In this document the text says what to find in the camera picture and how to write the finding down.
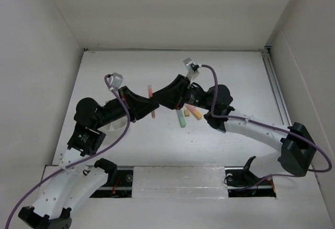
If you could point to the yellow eraser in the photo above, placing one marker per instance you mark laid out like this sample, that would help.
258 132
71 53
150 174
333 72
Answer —
186 112

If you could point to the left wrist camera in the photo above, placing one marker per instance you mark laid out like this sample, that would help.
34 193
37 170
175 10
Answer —
115 81

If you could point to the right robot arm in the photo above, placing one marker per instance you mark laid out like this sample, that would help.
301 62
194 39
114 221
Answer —
294 143

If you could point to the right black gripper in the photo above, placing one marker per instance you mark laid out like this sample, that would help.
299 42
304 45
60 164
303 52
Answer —
175 95

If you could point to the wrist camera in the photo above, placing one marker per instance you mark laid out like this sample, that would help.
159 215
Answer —
192 69
115 81

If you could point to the green highlighter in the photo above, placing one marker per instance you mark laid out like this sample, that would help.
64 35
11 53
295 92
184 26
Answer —
181 118

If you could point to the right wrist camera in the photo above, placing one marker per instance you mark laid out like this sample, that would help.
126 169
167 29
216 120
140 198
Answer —
192 69

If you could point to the white divided round container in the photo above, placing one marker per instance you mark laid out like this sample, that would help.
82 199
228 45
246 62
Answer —
116 125

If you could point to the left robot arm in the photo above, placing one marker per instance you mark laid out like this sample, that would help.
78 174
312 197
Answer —
82 171

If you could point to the orange highlighter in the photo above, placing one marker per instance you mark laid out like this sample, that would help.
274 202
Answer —
194 112

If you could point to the aluminium rail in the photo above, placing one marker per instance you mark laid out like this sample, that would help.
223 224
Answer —
275 86

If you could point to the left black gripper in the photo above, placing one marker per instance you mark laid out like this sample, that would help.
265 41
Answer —
133 101

